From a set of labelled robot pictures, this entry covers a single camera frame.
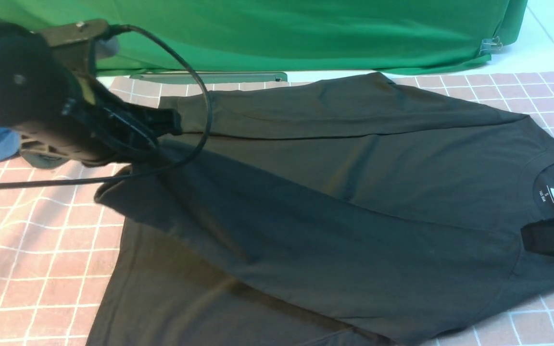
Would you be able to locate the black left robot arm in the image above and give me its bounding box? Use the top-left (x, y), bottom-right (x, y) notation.
top-left (0, 19), bottom-right (182, 166)

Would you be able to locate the gray-green flat bar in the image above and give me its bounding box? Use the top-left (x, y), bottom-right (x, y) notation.
top-left (130, 72), bottom-right (288, 85)

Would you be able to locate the dark gray long-sleeve top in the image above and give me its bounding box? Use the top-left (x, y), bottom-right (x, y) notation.
top-left (87, 73), bottom-right (554, 346)

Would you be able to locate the dark gray crumpled garment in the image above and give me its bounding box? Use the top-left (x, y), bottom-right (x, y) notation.
top-left (19, 151), bottom-right (69, 170)

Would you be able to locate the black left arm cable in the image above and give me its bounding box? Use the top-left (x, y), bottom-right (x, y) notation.
top-left (0, 24), bottom-right (213, 192)

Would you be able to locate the green backdrop cloth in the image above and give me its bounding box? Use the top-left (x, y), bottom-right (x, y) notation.
top-left (0, 0), bottom-right (527, 76)

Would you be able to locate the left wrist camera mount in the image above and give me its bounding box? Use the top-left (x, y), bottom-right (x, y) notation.
top-left (37, 18), bottom-right (120, 77)

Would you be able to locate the clear binder clip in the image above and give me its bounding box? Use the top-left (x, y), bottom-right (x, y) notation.
top-left (478, 37), bottom-right (504, 56)

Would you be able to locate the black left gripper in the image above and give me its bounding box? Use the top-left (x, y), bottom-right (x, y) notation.
top-left (13, 77), bottom-right (183, 166)

